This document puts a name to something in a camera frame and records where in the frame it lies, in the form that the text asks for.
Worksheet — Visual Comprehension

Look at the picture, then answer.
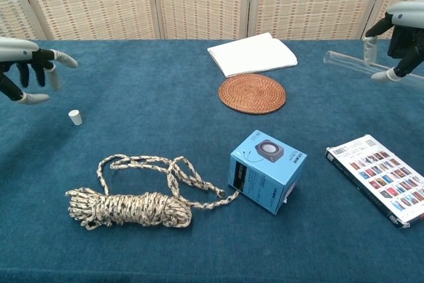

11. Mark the clear glass tube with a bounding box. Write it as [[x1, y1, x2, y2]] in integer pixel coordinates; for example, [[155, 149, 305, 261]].
[[323, 50, 424, 90]]

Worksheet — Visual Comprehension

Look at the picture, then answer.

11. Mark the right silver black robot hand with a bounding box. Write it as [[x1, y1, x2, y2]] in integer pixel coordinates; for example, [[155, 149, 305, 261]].
[[364, 0, 424, 83]]

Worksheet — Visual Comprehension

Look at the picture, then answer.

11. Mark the woven bamboo folding screen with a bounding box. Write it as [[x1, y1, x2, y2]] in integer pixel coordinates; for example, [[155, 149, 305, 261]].
[[0, 0, 424, 46]]

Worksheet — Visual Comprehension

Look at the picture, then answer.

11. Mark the blue table cloth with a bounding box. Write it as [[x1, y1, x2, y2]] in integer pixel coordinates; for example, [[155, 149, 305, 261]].
[[0, 38, 424, 283]]

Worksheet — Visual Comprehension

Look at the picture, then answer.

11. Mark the small white stopper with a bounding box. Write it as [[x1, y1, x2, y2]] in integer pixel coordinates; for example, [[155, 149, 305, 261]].
[[68, 109, 83, 127]]

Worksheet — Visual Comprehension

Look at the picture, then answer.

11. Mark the blue speaker box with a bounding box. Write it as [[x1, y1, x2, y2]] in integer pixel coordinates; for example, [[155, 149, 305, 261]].
[[227, 129, 308, 216]]

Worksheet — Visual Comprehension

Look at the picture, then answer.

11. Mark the round woven rattan coaster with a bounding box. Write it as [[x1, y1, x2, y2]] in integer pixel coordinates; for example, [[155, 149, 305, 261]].
[[217, 73, 288, 115]]

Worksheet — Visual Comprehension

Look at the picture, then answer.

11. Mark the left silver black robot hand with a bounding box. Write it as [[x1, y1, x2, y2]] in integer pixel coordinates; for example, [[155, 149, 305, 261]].
[[0, 36, 79, 105]]

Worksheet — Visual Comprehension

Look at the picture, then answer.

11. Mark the white box with picture grid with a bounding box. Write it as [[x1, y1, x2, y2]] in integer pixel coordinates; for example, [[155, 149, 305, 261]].
[[325, 134, 424, 230]]

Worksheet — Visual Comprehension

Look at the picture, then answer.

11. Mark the white folded cloth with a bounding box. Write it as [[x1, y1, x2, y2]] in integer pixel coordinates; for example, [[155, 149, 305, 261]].
[[207, 32, 298, 79]]

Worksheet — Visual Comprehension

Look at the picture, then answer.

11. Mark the beige speckled rope bundle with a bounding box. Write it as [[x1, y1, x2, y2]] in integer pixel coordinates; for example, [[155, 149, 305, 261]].
[[64, 154, 240, 231]]

